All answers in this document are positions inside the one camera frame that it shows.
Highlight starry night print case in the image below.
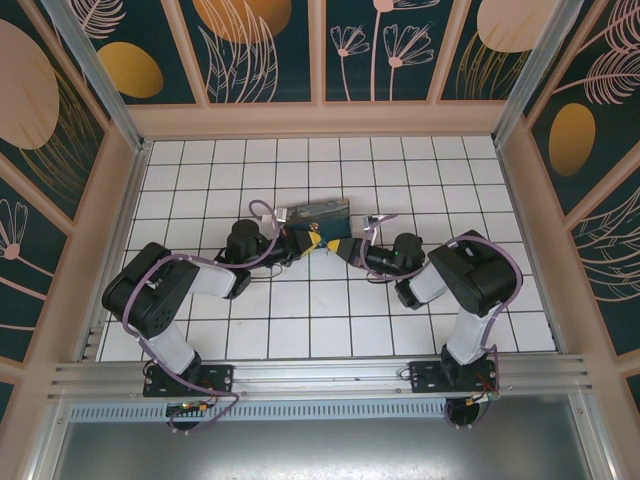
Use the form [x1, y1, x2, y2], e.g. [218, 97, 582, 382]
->
[276, 195, 355, 242]

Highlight grey metal sheet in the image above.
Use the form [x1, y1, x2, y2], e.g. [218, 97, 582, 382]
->
[29, 418, 617, 480]

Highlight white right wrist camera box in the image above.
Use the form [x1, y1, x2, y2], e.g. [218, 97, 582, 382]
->
[361, 213, 397, 232]

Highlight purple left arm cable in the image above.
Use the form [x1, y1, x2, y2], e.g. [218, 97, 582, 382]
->
[122, 198, 282, 436]

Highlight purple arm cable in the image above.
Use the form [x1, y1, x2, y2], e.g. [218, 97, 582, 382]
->
[358, 213, 525, 432]
[122, 198, 282, 436]

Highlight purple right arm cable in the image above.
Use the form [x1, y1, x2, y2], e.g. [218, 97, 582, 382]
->
[358, 213, 525, 432]

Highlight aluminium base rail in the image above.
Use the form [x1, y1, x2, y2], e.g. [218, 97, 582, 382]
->
[47, 353, 594, 402]

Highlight aluminium table side rail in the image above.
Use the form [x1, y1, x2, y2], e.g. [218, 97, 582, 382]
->
[74, 141, 154, 362]
[493, 138, 570, 355]

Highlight slotted metal cable tray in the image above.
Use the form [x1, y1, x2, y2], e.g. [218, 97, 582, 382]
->
[67, 402, 577, 423]

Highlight orange disc feather wall panel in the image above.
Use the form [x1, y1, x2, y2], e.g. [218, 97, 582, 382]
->
[178, 0, 314, 105]

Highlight flower print wall panel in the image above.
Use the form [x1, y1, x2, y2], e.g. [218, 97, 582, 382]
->
[324, 0, 445, 105]

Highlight pink feathers wall panel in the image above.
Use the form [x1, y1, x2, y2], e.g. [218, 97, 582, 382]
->
[568, 187, 640, 357]

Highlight small orange oval wall panel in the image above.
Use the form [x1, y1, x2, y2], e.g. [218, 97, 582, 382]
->
[62, 0, 199, 106]

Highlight single pink flower wall panel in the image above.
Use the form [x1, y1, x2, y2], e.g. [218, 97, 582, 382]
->
[0, 172, 70, 364]

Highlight aluminium corner post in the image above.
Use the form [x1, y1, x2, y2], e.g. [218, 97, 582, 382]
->
[40, 0, 154, 154]
[492, 0, 584, 146]

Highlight pink disc wall panel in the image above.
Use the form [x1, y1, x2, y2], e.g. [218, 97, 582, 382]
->
[438, 0, 551, 104]

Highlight orange oval feather wall panel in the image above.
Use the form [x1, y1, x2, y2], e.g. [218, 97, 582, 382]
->
[521, 0, 640, 217]

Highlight large pink oval wall panel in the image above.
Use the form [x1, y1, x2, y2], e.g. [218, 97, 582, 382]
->
[0, 0, 110, 224]

